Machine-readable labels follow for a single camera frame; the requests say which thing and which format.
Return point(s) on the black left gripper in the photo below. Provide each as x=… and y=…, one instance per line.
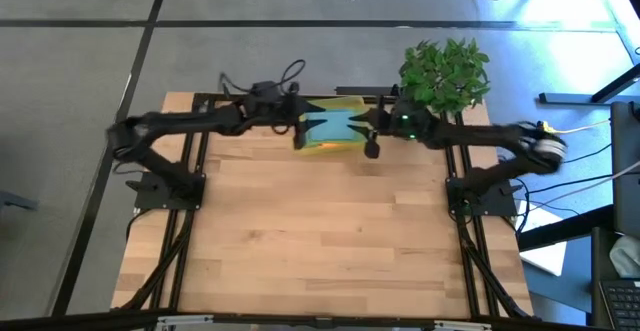
x=272, y=108

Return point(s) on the dark grey monitor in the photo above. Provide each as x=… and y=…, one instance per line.
x=625, y=171

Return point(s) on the pale grey cloth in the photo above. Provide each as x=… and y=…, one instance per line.
x=627, y=256

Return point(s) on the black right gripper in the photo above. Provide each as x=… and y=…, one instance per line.
x=400, y=121

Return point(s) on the black aluminium table frame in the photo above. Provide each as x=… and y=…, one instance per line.
x=250, y=221

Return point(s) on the black rail with silver brackets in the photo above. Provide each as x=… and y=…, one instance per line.
x=320, y=322

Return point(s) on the black desk leg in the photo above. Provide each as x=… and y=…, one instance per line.
x=565, y=98

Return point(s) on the black side desk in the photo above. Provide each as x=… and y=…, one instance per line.
x=597, y=271

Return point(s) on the green plant in black pot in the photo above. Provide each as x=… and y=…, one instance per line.
x=442, y=76

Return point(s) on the black keyboard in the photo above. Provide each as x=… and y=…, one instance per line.
x=622, y=301

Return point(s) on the yellow translucent plastic bin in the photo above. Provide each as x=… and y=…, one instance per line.
x=345, y=102

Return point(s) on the teal microfiber towel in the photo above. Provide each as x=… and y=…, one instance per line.
x=335, y=127

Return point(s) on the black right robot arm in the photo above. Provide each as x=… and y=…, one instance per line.
x=490, y=141

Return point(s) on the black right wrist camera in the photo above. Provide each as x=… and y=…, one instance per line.
x=372, y=150

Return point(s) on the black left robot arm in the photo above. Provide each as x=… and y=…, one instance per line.
x=175, y=123

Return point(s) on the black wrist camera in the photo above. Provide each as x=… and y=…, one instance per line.
x=372, y=150
x=300, y=138

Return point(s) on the dark grey floor object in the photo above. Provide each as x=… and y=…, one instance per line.
x=15, y=201

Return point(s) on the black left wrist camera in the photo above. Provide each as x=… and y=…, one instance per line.
x=300, y=138

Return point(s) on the white box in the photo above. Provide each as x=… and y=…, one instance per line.
x=545, y=256

